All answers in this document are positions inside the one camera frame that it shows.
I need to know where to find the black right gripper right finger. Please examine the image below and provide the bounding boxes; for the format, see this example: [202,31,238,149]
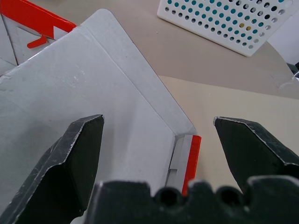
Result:
[213,116,299,195]

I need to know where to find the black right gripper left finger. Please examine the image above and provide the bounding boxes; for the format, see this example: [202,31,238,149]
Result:
[0,114,105,224]

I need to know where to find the orange cardboard box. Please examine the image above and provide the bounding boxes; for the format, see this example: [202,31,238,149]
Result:
[0,0,202,220]

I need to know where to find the white perforated plastic basket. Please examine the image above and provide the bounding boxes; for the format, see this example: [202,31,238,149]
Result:
[157,0,294,57]

